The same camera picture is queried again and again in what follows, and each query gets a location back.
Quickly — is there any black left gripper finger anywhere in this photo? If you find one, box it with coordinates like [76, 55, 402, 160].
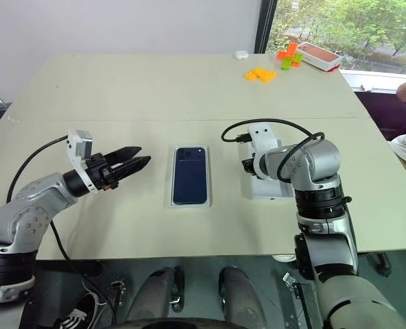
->
[103, 146, 143, 164]
[108, 156, 152, 180]

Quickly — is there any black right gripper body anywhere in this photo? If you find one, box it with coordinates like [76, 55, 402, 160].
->
[241, 157, 259, 178]

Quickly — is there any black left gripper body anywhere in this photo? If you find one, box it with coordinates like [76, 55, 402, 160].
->
[84, 153, 120, 191]

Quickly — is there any white box lid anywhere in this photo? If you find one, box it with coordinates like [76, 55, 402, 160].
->
[237, 141, 296, 202]

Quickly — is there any dark blue smartphone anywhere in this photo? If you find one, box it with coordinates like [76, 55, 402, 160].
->
[172, 146, 207, 205]

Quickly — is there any white phone box base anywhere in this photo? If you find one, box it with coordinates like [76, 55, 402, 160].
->
[169, 144, 213, 209]

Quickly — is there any red and white box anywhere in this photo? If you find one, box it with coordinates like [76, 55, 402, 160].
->
[297, 42, 344, 73]

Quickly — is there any yellow toy brick piece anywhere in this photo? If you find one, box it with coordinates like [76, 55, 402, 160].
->
[243, 67, 278, 84]

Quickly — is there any green toy brick piece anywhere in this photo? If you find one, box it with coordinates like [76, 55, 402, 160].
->
[280, 53, 304, 71]

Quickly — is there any orange toy brick piece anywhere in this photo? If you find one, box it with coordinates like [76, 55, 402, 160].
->
[276, 42, 303, 60]

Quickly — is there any dark grey rounded leg shape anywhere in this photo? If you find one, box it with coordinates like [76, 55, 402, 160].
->
[126, 265, 185, 323]
[218, 266, 267, 329]

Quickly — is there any black and white sneaker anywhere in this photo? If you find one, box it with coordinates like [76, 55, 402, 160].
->
[50, 294, 103, 329]

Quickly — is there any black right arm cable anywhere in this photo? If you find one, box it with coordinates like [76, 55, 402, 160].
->
[221, 119, 326, 183]

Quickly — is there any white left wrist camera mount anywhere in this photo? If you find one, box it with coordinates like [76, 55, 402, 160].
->
[67, 129, 99, 195]

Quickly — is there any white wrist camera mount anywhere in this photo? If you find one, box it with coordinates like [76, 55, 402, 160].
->
[246, 123, 283, 154]
[67, 129, 99, 195]

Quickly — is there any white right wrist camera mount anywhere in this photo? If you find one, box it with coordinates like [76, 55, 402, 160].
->
[246, 123, 283, 154]

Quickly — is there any black window frame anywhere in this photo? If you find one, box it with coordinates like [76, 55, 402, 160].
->
[254, 0, 278, 54]

